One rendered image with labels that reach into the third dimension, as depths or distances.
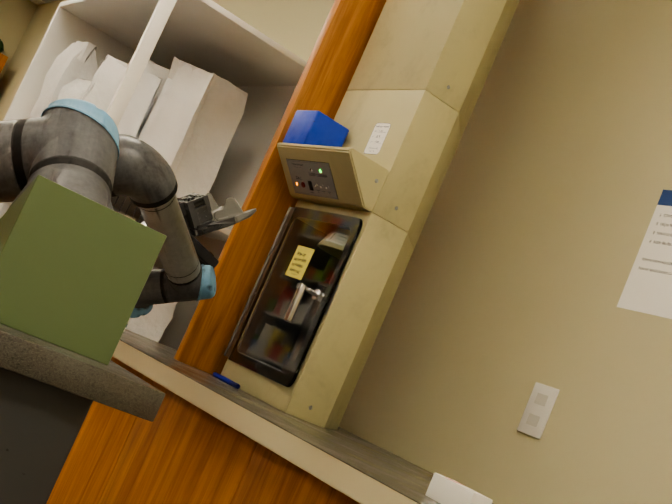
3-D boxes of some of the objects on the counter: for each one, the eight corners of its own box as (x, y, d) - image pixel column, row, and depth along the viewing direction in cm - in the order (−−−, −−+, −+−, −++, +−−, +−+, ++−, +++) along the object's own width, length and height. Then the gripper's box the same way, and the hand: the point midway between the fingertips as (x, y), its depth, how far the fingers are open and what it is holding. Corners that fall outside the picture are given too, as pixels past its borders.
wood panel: (326, 420, 273) (523, -42, 289) (332, 423, 270) (531, -43, 287) (173, 358, 246) (400, -146, 263) (178, 360, 244) (407, -149, 260)
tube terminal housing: (298, 410, 258) (416, 136, 267) (371, 447, 231) (500, 140, 240) (218, 378, 245) (345, 90, 254) (285, 413, 218) (425, 89, 227)
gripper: (172, 215, 214) (254, 182, 223) (139, 207, 229) (217, 177, 238) (184, 253, 216) (264, 219, 226) (150, 243, 231) (227, 212, 241)
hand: (242, 210), depth 233 cm, fingers open, 12 cm apart
